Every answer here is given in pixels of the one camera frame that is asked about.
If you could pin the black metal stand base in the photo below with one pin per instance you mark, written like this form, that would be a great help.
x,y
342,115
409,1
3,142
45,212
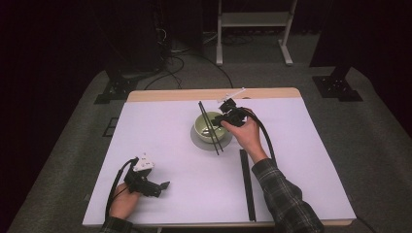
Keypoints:
x,y
116,89
336,85

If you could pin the person's left hand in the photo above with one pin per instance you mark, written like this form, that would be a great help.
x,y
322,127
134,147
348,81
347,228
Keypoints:
x,y
123,204

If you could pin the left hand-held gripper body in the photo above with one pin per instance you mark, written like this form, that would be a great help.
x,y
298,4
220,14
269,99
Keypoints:
x,y
139,181

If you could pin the white metal stand frame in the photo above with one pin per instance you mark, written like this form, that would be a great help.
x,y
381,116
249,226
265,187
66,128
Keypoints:
x,y
256,19

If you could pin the long black grooved bar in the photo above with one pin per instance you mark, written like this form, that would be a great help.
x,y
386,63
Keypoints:
x,y
247,191

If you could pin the black chopstick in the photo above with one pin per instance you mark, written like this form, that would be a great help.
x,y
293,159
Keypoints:
x,y
216,137
207,126

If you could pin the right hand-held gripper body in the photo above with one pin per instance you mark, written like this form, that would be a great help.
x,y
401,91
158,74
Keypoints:
x,y
234,116

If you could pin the person's right hand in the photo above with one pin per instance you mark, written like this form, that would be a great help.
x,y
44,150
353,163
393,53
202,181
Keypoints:
x,y
249,136

